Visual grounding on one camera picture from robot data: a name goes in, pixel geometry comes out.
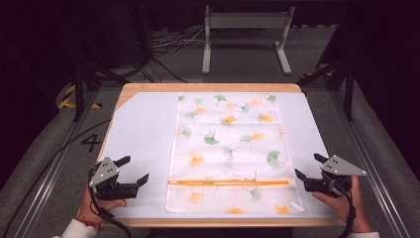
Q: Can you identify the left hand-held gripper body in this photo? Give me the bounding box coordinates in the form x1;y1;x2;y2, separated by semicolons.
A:
87;156;142;201

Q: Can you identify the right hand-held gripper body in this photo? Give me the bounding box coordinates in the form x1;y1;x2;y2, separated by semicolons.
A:
302;154;368;199

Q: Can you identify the white leaf-print bag orange zipper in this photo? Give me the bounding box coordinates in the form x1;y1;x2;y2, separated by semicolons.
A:
164;92;306;215

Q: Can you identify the person's left hand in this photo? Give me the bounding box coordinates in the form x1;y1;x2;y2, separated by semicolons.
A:
78;184;128;226

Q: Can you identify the person's right hand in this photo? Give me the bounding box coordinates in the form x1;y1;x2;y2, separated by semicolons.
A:
311;175;372;234

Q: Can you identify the black tripod stand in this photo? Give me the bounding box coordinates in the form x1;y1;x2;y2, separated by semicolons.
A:
68;6;148;123
296;59;357;123

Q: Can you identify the yellow black hazard tape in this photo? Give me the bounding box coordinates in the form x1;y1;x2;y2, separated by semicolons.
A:
57;83;102;110

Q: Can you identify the grey metal stand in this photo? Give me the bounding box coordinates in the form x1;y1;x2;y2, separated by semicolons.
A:
201;4;296;75

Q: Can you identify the aluminium floor rail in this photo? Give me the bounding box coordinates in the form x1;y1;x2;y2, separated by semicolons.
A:
329;89;411;238
13;89;101;238

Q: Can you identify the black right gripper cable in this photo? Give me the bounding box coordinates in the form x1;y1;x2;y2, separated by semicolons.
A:
326;177;358;238

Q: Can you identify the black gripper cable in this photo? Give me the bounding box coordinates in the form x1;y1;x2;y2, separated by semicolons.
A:
87;169;134;238
326;177;358;238

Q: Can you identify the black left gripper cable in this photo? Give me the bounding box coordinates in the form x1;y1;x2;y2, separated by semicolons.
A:
87;169;134;238

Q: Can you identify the red bracelet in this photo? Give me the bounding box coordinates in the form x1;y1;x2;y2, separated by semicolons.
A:
80;217;103;231

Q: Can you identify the long black floor cable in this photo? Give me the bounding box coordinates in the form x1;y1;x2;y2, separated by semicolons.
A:
1;118;112;238

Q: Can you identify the bundle of floor cables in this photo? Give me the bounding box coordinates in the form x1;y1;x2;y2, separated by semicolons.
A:
140;27;206;83

